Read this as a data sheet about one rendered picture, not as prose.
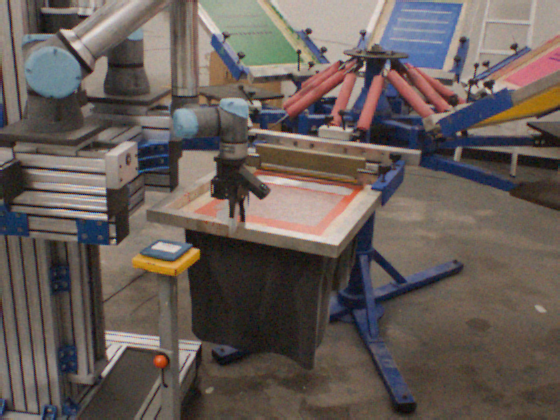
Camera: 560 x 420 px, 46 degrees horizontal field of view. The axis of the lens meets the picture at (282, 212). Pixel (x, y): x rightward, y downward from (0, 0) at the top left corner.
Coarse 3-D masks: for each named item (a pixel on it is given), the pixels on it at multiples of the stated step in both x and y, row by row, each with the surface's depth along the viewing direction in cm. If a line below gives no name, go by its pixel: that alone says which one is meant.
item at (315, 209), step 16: (304, 192) 222; (320, 192) 223; (352, 192) 224; (272, 208) 206; (288, 208) 207; (304, 208) 208; (320, 208) 208; (336, 208) 209; (272, 224) 194; (288, 224) 195; (320, 224) 196
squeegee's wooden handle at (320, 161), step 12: (264, 144) 238; (264, 156) 238; (276, 156) 236; (288, 156) 234; (300, 156) 233; (312, 156) 231; (324, 156) 229; (336, 156) 228; (348, 156) 227; (300, 168) 234; (312, 168) 232; (324, 168) 231; (336, 168) 229; (348, 168) 227; (360, 168) 226
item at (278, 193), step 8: (272, 176) 238; (280, 176) 238; (288, 176) 238; (296, 176) 239; (272, 184) 229; (272, 192) 221; (280, 192) 221; (288, 192) 222; (216, 200) 212; (224, 200) 212; (256, 200) 213; (264, 200) 213; (272, 200) 214; (280, 200) 214; (200, 208) 204; (208, 208) 205; (216, 208) 205; (248, 208) 206; (256, 208) 206; (264, 208) 206; (240, 216) 199; (248, 216) 200; (256, 216) 200
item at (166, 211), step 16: (208, 176) 223; (192, 192) 209; (160, 208) 193; (176, 208) 201; (368, 208) 200; (176, 224) 190; (192, 224) 188; (208, 224) 186; (224, 224) 184; (240, 224) 184; (256, 224) 184; (352, 224) 187; (256, 240) 182; (272, 240) 180; (288, 240) 178; (304, 240) 176; (320, 240) 175; (336, 240) 176; (336, 256) 174
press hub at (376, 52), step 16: (368, 64) 297; (368, 80) 299; (384, 96) 302; (352, 112) 304; (384, 112) 299; (384, 128) 291; (368, 160) 308; (368, 224) 321; (368, 240) 325; (368, 256) 327; (352, 272) 331; (352, 288) 334; (352, 304) 333; (352, 320) 331
